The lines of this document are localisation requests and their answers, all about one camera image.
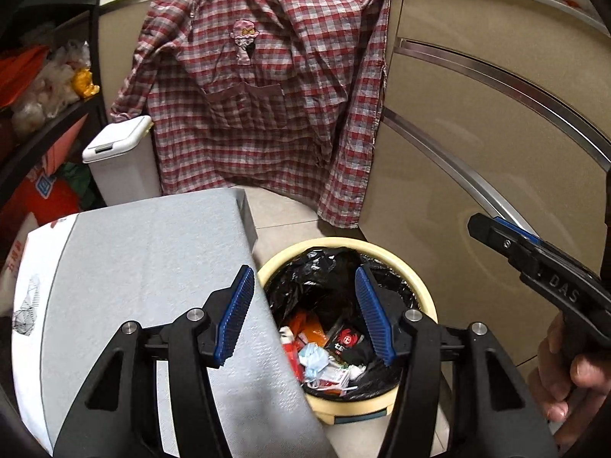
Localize red plaid shirt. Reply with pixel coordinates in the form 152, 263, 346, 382
110, 0, 395, 230

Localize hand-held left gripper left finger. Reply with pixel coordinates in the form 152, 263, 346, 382
52, 264, 256, 458

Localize black red snack packet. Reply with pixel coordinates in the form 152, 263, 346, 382
325, 322, 378, 366

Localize red white carton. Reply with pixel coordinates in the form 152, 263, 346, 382
278, 327, 306, 379

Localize black bin liner bag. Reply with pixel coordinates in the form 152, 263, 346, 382
265, 247, 421, 393

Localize black shelf rack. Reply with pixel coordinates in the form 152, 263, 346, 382
0, 0, 108, 211

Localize beige kitchen cabinet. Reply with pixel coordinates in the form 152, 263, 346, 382
98, 0, 611, 382

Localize white printed table cover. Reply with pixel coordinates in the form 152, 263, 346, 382
0, 214, 83, 457

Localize orange snack packet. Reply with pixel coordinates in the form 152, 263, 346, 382
286, 309, 331, 345

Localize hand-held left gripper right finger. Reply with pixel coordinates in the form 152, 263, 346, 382
354, 266, 559, 458

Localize green plastic bag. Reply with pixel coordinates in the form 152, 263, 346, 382
62, 161, 92, 202

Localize person's right hand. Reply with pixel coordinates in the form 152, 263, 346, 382
527, 312, 611, 445

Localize yellow rimmed grey trash bin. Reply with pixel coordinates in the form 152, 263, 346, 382
257, 237, 439, 425

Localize red orange plastic bag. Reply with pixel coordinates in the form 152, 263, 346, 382
0, 45, 51, 108

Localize white lidded bin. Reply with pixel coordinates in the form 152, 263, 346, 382
82, 115, 161, 209

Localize grey table mat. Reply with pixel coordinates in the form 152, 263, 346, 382
40, 187, 336, 458

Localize orange printed sack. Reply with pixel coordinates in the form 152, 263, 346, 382
0, 172, 94, 250

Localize clear bags of food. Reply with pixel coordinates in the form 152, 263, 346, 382
12, 40, 92, 140

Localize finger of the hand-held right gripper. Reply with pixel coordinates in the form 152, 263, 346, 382
494, 217, 543, 250
468, 214, 528, 274

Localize blue face mask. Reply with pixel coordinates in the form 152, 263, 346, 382
298, 342, 336, 385

